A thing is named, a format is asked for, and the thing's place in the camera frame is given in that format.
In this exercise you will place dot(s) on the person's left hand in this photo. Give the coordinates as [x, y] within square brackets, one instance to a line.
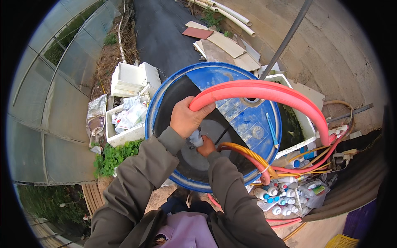
[183, 119]

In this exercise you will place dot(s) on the person's right hand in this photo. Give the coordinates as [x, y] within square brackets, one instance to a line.
[208, 148]

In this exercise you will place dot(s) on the person's right fingers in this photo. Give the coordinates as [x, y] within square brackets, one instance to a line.
[201, 149]

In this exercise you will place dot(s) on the white plastic bottle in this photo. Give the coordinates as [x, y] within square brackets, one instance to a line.
[196, 138]

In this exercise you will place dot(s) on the black stirring rod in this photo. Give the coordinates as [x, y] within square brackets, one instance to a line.
[222, 135]

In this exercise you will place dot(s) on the blue plastic barrel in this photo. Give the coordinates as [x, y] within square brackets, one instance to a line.
[248, 121]

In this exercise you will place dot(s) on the person's legs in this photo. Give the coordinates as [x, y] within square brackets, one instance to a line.
[178, 203]

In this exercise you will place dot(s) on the blue pen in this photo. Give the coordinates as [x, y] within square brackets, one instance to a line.
[272, 130]

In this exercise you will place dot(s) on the foam box with packets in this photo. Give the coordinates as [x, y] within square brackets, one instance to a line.
[124, 136]

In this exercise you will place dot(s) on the person's body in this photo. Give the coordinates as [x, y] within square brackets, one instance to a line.
[186, 231]

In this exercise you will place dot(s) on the green weeds patch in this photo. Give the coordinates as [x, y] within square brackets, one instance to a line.
[113, 156]

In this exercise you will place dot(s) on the heap of blue-capped bottles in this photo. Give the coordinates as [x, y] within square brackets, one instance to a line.
[283, 198]

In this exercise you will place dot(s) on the stack of white foam lids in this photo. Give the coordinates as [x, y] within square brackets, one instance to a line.
[130, 77]

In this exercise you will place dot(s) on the pile of flat tiles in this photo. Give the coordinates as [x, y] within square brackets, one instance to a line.
[223, 46]

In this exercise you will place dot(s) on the foam box with green water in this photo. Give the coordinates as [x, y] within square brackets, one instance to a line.
[305, 127]

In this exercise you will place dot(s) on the crumpled printed sack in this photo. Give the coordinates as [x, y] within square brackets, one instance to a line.
[96, 116]

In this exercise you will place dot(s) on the wooden slat pallet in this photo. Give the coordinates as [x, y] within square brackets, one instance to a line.
[92, 198]

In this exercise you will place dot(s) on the white plastic pipe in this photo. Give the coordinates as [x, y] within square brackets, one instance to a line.
[240, 26]
[235, 15]

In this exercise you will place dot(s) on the small pump with wiring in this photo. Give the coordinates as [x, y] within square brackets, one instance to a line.
[341, 158]

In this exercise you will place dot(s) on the grey metal pole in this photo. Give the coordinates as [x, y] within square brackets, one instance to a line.
[287, 37]

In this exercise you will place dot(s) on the dark metal pipe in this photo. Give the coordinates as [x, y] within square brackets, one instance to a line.
[350, 113]

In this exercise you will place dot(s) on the plastic greenhouse tunnel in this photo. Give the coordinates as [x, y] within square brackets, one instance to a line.
[46, 108]

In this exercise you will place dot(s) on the yellow plastic crate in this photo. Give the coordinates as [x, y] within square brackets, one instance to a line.
[342, 241]

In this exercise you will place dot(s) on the purple plastic crate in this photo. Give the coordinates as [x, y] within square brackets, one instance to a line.
[359, 220]

